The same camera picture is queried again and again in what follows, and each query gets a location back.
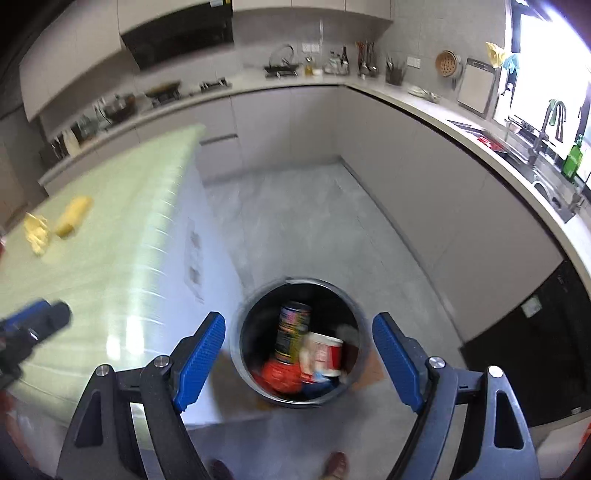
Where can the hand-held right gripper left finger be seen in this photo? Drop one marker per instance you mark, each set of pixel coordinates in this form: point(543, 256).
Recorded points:
point(198, 364)

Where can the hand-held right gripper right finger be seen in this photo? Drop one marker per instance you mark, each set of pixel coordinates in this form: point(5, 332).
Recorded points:
point(397, 360)

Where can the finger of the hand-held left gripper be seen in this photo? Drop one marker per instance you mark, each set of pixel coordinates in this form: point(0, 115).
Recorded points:
point(51, 318)

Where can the red paper cup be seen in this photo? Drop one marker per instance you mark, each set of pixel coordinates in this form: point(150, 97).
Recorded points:
point(323, 353)

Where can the dark round trash bin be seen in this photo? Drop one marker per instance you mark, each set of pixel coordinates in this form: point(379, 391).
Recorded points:
point(258, 314)

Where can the red plastic bag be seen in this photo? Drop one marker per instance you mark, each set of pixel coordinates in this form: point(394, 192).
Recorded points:
point(277, 376)

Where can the black drink can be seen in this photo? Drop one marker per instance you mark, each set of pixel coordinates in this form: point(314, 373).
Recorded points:
point(292, 332)

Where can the yellow cloth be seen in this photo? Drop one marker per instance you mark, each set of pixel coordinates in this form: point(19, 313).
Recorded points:
point(37, 233)

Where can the yellow sponge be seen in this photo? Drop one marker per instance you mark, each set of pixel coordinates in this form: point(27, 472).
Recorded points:
point(74, 214)

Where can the person's left shoe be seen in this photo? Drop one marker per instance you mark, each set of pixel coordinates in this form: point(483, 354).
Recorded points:
point(220, 470)

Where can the person's shoe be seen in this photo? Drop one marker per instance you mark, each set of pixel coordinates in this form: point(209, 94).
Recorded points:
point(335, 465)
point(220, 470)

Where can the person's right shoe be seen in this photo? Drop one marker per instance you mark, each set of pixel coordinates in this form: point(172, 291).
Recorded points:
point(335, 465)

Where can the black built-in oven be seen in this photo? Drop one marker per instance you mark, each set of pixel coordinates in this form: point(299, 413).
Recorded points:
point(545, 360)

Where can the black microwave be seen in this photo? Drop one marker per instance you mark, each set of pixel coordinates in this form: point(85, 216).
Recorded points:
point(53, 152)

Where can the small beige cutting board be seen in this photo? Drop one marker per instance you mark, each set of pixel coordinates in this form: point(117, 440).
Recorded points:
point(71, 143)

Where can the green ceramic jar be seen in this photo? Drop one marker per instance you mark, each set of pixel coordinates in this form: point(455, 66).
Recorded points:
point(87, 129)

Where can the grey kitchen counter cabinets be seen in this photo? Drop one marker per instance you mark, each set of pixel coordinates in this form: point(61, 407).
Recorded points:
point(415, 152)

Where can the black pot with lid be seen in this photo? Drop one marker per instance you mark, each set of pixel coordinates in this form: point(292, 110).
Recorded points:
point(120, 107)

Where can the steel kitchen sink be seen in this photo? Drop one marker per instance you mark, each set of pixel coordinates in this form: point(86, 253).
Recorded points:
point(547, 187)

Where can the red sink mat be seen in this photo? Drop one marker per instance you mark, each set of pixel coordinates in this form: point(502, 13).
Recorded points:
point(493, 143)

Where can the black wok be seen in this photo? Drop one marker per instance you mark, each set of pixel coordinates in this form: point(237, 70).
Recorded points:
point(164, 87)

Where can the green bottle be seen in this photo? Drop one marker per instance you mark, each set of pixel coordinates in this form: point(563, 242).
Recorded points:
point(572, 161)

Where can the white dish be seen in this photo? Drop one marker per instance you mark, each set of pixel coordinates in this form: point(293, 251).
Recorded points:
point(425, 93)

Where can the beige upper cabinets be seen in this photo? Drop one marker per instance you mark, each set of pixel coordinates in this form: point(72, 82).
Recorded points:
point(69, 50)

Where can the black gas stove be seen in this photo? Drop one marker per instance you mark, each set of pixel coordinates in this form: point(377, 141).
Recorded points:
point(212, 85)

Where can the black cutlery holder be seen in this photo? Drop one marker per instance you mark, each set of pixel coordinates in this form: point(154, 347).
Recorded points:
point(395, 76)

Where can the large white cutting board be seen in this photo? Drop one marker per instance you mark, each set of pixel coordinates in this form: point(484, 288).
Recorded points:
point(478, 87)

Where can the black kitchen faucet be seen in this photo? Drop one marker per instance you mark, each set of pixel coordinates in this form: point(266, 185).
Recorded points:
point(561, 115)

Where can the kitchen utensil holder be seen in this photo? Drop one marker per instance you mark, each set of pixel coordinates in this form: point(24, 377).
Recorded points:
point(366, 64)

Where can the round bamboo trivet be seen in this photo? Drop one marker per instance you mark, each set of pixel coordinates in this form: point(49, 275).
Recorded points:
point(448, 63)

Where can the dark glass bottle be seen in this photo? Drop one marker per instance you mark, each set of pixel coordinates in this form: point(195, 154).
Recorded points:
point(344, 62)

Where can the yellow oil bottle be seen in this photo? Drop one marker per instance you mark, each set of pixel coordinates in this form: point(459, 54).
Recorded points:
point(309, 68)

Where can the black frying pan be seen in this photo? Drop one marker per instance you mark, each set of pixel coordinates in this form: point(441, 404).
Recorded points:
point(281, 70)

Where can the black range hood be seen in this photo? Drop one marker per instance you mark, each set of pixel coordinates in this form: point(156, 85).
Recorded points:
point(184, 39)

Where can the hanging blue rag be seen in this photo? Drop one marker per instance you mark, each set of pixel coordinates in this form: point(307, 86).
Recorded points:
point(510, 63)

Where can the hanging yellow rag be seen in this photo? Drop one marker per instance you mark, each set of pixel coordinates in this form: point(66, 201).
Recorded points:
point(496, 53)

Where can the window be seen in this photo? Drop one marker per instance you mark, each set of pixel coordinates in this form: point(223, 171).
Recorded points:
point(535, 55)

